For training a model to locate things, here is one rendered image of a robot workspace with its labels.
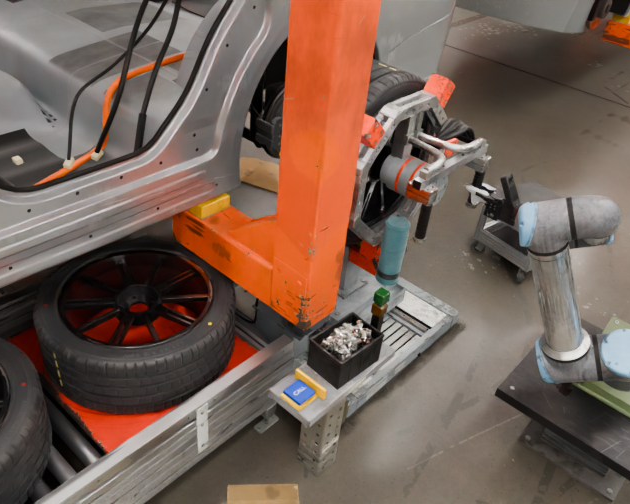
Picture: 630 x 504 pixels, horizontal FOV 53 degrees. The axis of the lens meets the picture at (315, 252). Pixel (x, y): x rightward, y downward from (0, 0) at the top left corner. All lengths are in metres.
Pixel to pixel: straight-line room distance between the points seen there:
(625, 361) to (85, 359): 1.64
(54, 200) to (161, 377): 0.62
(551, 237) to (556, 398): 0.79
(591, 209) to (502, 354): 1.29
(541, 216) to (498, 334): 1.33
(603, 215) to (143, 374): 1.38
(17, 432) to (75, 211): 0.61
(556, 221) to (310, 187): 0.66
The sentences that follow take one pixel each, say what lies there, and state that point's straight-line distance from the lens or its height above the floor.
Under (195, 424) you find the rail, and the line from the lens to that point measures 2.05.
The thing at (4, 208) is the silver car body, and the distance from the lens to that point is 1.84.
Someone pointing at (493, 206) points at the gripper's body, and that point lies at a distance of 2.32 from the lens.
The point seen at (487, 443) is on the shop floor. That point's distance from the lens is 2.58.
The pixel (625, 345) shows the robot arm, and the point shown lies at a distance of 2.20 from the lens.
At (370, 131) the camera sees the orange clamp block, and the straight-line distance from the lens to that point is 2.00.
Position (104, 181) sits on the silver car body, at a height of 0.95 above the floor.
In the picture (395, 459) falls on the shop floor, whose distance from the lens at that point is 2.43.
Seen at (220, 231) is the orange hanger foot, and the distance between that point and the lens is 2.19.
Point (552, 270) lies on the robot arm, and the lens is 1.88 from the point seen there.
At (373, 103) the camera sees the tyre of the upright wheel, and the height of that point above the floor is 1.13.
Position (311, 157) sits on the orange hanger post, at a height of 1.14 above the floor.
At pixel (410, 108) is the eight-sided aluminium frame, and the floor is 1.11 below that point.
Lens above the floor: 1.93
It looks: 36 degrees down
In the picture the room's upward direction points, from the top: 6 degrees clockwise
